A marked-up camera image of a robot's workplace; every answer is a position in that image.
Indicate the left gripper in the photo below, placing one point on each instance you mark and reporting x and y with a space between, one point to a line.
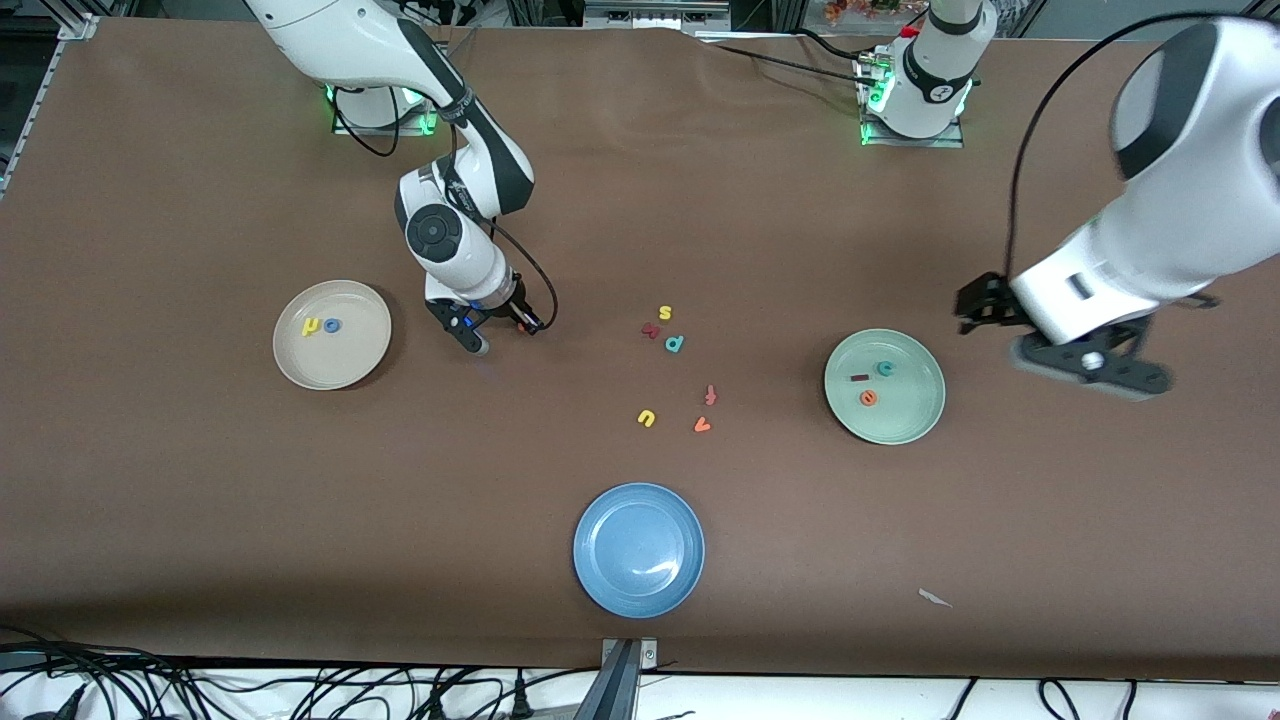
985 302

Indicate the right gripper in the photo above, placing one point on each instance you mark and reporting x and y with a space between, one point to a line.
511 305

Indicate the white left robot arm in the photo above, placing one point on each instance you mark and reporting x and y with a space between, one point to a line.
935 70

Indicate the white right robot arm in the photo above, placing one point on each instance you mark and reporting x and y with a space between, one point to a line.
340 40

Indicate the brown table cover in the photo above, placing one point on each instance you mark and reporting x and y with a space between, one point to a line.
600 200

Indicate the green plate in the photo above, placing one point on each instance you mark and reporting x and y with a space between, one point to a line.
900 420

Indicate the beige brown plate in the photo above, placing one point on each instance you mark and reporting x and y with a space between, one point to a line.
345 355

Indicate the blue plate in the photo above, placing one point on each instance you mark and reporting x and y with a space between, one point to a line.
640 550

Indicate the white paper scrap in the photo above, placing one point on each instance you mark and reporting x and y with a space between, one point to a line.
935 598

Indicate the orange leaf decoration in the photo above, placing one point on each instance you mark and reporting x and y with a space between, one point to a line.
860 10

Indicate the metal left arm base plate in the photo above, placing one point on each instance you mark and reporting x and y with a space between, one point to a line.
915 142

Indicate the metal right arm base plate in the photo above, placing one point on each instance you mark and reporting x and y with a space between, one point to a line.
345 128

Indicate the grey metal frame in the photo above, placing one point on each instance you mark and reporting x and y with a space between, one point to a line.
650 15

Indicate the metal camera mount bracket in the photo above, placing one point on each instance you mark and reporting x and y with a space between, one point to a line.
620 680

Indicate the aluminium frame profile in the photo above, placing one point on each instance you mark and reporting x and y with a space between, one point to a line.
78 22

